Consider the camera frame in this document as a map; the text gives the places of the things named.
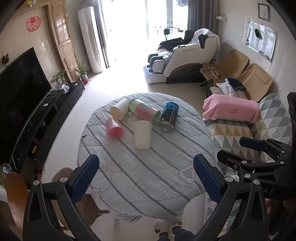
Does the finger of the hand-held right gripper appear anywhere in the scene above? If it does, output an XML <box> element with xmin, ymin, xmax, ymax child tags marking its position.
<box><xmin>217</xmin><ymin>150</ymin><xmax>262</xmax><ymax>174</ymax></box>
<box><xmin>239</xmin><ymin>137</ymin><xmax>292</xmax><ymax>160</ymax></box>

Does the potted plant with red saucer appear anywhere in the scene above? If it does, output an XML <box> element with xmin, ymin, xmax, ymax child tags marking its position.
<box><xmin>74</xmin><ymin>61</ymin><xmax>91</xmax><ymax>84</ymax></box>

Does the dark blue clothing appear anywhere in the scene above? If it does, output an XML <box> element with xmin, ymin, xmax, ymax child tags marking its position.
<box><xmin>228</xmin><ymin>77</ymin><xmax>246</xmax><ymax>93</ymax></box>

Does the person's jeans leg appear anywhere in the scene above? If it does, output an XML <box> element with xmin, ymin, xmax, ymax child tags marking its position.
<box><xmin>158</xmin><ymin>229</ymin><xmax>197</xmax><ymax>241</ymax></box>

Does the blue tin can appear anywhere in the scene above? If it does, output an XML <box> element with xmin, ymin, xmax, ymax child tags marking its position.
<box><xmin>158</xmin><ymin>102</ymin><xmax>180</xmax><ymax>132</ymax></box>

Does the black television cabinet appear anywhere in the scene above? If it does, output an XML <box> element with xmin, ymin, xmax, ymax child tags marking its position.
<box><xmin>9</xmin><ymin>81</ymin><xmax>85</xmax><ymax>178</ymax></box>

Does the person's white shoe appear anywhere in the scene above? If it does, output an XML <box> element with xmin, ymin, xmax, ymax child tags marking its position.
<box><xmin>171</xmin><ymin>222</ymin><xmax>184</xmax><ymax>236</ymax></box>
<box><xmin>153</xmin><ymin>219</ymin><xmax>167</xmax><ymax>235</ymax></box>

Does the striped grey table cover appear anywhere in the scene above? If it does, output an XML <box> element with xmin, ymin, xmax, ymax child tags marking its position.
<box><xmin>77</xmin><ymin>93</ymin><xmax>218</xmax><ymax>223</ymax></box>

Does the pink blanket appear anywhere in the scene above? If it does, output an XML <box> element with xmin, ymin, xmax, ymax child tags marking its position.
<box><xmin>202</xmin><ymin>94</ymin><xmax>260</xmax><ymax>123</ymax></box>

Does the green and pink tin can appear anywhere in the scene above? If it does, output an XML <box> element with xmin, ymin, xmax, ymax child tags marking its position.
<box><xmin>128</xmin><ymin>98</ymin><xmax>162</xmax><ymax>126</ymax></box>

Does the pink plastic cup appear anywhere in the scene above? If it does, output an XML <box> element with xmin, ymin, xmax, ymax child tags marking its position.
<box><xmin>106</xmin><ymin>117</ymin><xmax>124</xmax><ymax>139</ymax></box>

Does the black flat television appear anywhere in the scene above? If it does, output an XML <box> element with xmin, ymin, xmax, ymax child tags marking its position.
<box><xmin>0</xmin><ymin>47</ymin><xmax>53</xmax><ymax>173</ymax></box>

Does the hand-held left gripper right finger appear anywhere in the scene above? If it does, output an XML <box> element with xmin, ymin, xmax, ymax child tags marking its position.
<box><xmin>193</xmin><ymin>154</ymin><xmax>270</xmax><ymax>241</ymax></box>

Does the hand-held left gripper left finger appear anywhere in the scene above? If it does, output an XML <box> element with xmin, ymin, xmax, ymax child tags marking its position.
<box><xmin>23</xmin><ymin>153</ymin><xmax>102</xmax><ymax>241</ymax></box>

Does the folding stand with cardboard box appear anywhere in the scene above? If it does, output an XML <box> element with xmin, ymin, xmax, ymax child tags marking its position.
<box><xmin>200</xmin><ymin>62</ymin><xmax>223</xmax><ymax>88</ymax></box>

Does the white massage chair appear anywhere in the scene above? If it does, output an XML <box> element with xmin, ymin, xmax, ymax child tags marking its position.
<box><xmin>143</xmin><ymin>29</ymin><xmax>221</xmax><ymax>84</ymax></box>

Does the leafy potted plant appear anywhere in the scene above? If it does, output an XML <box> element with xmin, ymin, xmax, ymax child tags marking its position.
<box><xmin>52</xmin><ymin>70</ymin><xmax>70</xmax><ymax>90</ymax></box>

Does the white plastic cup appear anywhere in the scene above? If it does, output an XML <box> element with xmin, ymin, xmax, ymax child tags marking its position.
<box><xmin>133</xmin><ymin>120</ymin><xmax>153</xmax><ymax>150</ymax></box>

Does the white towel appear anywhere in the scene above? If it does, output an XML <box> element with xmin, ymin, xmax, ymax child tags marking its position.
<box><xmin>193</xmin><ymin>28</ymin><xmax>215</xmax><ymax>48</ymax></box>

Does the white standing air conditioner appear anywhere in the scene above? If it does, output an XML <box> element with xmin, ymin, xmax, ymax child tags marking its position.
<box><xmin>78</xmin><ymin>6</ymin><xmax>104</xmax><ymax>74</ymax></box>

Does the brown sofa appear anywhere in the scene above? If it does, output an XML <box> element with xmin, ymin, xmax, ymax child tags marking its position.
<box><xmin>201</xmin><ymin>49</ymin><xmax>274</xmax><ymax>103</ymax></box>

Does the framed wall picture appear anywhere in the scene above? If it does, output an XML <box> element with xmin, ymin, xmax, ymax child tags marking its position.
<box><xmin>258</xmin><ymin>3</ymin><xmax>271</xmax><ymax>22</ymax></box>

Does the grey curtain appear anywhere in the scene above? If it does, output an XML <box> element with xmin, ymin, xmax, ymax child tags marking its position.
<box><xmin>186</xmin><ymin>0</ymin><xmax>218</xmax><ymax>39</ymax></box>

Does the wall whiteboard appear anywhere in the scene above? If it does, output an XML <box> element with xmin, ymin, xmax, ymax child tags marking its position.
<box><xmin>246</xmin><ymin>21</ymin><xmax>277</xmax><ymax>62</ymax></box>

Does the sofa with patterned cover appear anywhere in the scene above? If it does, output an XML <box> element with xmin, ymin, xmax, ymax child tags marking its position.
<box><xmin>203</xmin><ymin>93</ymin><xmax>293</xmax><ymax>183</ymax></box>

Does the white patterned pillow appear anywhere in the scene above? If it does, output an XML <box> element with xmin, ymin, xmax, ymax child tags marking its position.
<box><xmin>209</xmin><ymin>80</ymin><xmax>232</xmax><ymax>96</ymax></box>

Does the red round wall decoration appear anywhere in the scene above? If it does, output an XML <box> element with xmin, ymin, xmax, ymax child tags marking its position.
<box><xmin>26</xmin><ymin>16</ymin><xmax>41</xmax><ymax>32</ymax></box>

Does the wooden chair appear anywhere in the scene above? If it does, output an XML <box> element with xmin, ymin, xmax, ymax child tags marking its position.
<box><xmin>50</xmin><ymin>167</ymin><xmax>110</xmax><ymax>229</ymax></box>

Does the cream plastic cup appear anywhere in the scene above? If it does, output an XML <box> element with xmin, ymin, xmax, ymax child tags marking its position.
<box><xmin>110</xmin><ymin>98</ymin><xmax>129</xmax><ymax>120</ymax></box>

